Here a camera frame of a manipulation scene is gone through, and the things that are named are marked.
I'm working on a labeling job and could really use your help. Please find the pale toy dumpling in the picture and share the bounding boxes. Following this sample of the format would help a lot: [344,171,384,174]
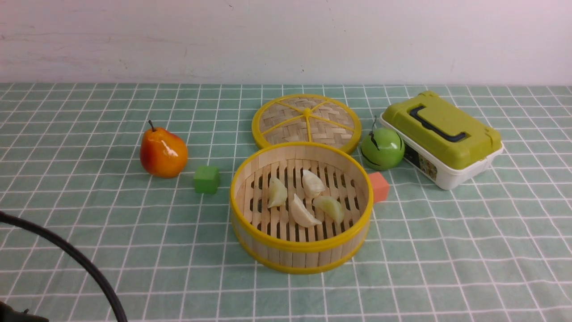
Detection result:
[313,195,345,225]

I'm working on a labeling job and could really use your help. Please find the bamboo steamer lid yellow rim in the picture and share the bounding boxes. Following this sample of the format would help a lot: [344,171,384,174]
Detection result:
[252,94,362,154]

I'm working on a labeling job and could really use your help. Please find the bamboo steamer tray yellow rim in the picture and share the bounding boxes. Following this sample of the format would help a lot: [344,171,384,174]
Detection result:
[230,142,374,274]

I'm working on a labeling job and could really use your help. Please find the white toy dumpling left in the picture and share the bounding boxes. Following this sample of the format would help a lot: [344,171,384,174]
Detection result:
[267,177,288,209]

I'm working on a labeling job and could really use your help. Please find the white toy dumpling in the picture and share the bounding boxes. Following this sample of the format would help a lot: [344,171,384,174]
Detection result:
[302,169,326,199]
[289,194,322,228]
[267,177,288,209]

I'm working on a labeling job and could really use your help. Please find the white toy dumpling top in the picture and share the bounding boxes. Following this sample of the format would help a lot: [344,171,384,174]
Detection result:
[302,169,326,199]

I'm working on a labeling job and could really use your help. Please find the white toy dumpling centre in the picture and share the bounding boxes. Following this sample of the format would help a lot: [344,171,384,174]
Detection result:
[289,194,322,228]

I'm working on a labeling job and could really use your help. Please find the green wooden cube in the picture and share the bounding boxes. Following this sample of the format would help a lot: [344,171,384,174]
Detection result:
[193,165,220,195]

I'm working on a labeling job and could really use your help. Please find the green toy apple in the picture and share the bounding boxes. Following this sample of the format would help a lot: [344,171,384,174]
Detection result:
[360,116,406,171]

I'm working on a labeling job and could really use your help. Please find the orange wooden cube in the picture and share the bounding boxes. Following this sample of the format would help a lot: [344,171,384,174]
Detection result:
[368,173,390,203]

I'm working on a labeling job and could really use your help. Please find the red orange toy pear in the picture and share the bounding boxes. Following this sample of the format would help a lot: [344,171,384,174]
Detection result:
[139,120,188,178]

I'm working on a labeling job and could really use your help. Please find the green lidded white box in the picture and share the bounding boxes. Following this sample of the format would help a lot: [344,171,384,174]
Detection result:
[380,90,504,191]

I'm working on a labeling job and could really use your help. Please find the green checkered tablecloth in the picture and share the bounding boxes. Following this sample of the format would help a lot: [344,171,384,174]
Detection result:
[0,83,572,322]

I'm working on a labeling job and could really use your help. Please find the black device corner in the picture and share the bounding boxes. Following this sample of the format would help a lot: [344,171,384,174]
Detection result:
[0,301,49,322]

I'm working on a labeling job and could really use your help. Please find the black cable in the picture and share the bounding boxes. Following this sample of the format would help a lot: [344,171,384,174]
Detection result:
[0,211,128,322]

